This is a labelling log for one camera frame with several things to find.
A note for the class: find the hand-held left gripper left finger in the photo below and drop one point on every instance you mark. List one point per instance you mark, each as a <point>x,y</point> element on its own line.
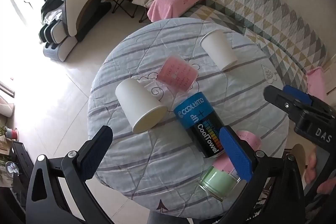
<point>96,145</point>

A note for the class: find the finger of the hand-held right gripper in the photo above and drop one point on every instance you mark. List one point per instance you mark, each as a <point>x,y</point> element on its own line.
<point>298,95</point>
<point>279,100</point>

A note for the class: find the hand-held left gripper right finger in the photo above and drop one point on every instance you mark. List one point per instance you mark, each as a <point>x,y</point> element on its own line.
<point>236,155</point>

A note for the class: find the large white paper cup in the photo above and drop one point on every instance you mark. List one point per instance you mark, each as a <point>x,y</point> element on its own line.
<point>139,106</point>

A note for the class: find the green and pink glass cup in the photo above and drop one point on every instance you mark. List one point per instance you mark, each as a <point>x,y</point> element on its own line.
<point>218,182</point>

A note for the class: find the small white paper cup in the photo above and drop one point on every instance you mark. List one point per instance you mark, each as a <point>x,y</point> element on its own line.
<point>219,49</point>

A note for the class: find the person's right hand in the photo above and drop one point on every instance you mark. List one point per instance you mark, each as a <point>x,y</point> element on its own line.
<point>311,169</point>

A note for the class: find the small pink towel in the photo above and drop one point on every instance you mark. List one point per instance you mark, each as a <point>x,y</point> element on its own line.
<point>316,79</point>

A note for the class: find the tan rounded chair back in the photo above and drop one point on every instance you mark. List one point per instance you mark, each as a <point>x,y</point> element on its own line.
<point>298,154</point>

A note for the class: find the blue and black canister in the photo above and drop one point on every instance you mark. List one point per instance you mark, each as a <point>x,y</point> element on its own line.
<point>194,113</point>

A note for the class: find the round table with striped cloth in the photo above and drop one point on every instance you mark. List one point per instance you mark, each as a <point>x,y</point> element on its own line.
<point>157,166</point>

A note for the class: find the pink and grey pot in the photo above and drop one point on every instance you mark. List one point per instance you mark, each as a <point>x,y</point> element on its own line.
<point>12,134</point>

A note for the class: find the sofa with diamond-patterned cover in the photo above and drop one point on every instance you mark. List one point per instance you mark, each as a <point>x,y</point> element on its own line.
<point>262,16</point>

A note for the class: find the clear glass ornament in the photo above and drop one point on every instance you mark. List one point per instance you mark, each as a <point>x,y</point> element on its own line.
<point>11,167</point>

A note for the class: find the dark low cabinet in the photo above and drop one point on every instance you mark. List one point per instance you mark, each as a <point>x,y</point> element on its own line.
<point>15,182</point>

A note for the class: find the large pink towel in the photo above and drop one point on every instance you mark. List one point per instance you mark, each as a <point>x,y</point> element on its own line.
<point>176,1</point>

